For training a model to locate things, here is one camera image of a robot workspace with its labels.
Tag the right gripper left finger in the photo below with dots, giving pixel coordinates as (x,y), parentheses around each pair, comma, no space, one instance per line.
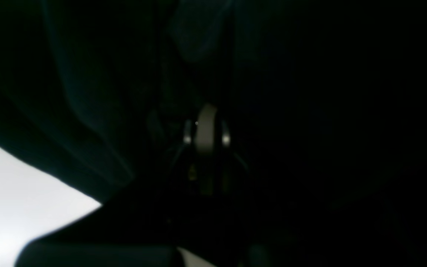
(191,169)

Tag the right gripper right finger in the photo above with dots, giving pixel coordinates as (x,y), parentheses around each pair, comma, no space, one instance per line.
(230,169)

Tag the black T-shirt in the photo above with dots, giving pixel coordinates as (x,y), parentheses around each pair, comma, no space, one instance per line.
(327,98)

